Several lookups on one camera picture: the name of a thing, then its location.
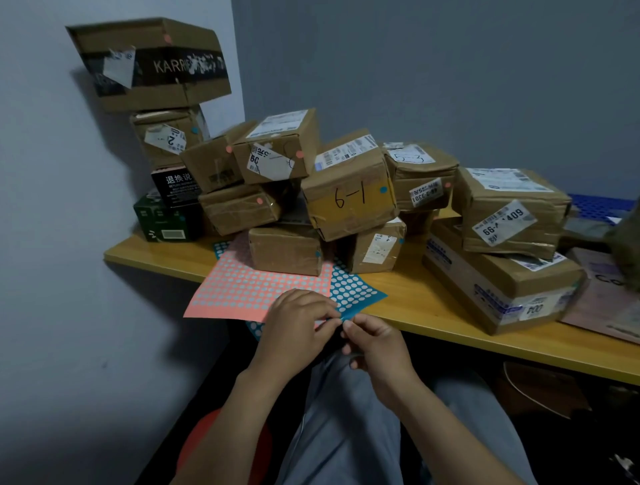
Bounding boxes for person's right hand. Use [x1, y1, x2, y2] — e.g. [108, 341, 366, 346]
[341, 313, 423, 410]

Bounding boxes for person's left hand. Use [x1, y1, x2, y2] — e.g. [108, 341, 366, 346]
[247, 288, 343, 388]

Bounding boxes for teal sticker sheet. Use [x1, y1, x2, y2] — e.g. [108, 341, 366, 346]
[213, 241, 389, 340]

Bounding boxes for pink dot sticker sheet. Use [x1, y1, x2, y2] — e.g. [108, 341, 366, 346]
[183, 232, 336, 323]

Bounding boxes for box of stack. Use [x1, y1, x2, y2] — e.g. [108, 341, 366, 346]
[248, 222, 326, 277]
[179, 119, 259, 195]
[198, 179, 296, 237]

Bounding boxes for small tall box white labels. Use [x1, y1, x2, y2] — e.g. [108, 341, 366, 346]
[335, 217, 407, 274]

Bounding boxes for box with 004 label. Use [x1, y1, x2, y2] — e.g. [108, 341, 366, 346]
[422, 235, 583, 336]

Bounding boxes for box marked 6-1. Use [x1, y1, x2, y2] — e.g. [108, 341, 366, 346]
[301, 129, 399, 243]

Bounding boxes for dark green box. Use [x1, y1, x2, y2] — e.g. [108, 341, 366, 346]
[133, 189, 206, 243]

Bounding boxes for box marked 5-3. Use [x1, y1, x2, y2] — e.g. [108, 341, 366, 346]
[382, 142, 460, 212]

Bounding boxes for black and pink box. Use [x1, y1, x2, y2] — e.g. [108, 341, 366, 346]
[151, 165, 203, 210]

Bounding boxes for small cardboard parcel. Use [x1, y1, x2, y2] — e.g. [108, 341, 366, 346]
[231, 107, 322, 186]
[452, 167, 573, 260]

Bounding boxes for large pink box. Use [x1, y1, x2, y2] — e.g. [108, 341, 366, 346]
[559, 247, 640, 346]

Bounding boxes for taped box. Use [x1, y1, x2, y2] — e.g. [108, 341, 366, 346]
[605, 199, 640, 293]

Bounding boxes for box with black KARRIE band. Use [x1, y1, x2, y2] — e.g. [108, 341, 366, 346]
[66, 17, 233, 113]

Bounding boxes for person's right forearm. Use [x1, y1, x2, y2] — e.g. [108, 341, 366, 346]
[395, 379, 526, 485]

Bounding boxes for person's left forearm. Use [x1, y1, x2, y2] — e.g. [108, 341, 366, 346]
[169, 369, 286, 485]

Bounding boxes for person's grey trousers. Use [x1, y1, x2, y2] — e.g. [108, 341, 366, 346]
[275, 349, 539, 485]

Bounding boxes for red stool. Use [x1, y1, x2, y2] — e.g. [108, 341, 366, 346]
[175, 408, 273, 485]

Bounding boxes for blue plastic grid pallet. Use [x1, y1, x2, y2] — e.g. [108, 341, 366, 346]
[567, 193, 636, 223]

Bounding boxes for white cable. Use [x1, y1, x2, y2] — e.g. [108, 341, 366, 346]
[502, 360, 576, 420]

